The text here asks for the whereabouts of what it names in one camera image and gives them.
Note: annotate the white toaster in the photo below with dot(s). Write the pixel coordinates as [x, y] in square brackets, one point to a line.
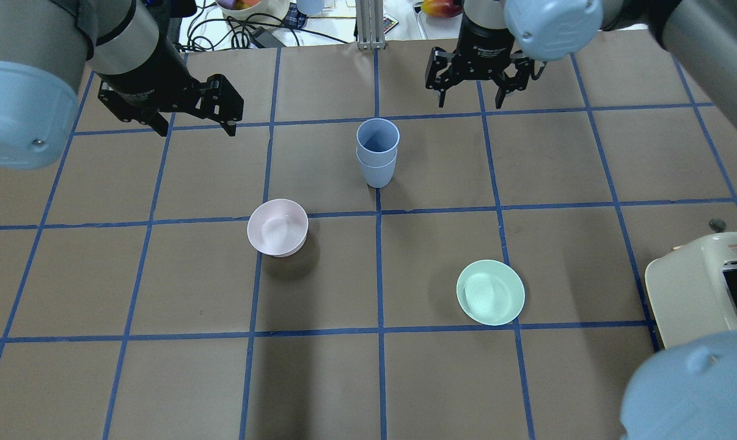
[693, 289]

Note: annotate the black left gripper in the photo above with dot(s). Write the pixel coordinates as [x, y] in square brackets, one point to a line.
[153, 72]

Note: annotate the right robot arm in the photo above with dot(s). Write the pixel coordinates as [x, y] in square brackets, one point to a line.
[689, 389]

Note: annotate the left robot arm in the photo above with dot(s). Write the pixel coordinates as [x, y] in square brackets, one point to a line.
[45, 47]

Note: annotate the aluminium frame post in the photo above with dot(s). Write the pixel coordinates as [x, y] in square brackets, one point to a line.
[370, 25]

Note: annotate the light blue cylinder cup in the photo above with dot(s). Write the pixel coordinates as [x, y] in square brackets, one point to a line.
[310, 7]

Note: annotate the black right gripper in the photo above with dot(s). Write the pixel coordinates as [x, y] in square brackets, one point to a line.
[482, 40]

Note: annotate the red apple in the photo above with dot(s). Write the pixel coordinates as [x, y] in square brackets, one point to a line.
[442, 8]

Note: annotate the mint green bowl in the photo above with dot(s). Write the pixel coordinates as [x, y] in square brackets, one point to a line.
[490, 292]

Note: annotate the black power adapter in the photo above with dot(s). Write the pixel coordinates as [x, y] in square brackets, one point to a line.
[261, 38]

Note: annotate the bowl of foam cubes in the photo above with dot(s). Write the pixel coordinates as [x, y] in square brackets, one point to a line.
[257, 11]

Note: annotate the pink bowl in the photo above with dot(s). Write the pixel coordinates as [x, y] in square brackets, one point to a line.
[278, 228]

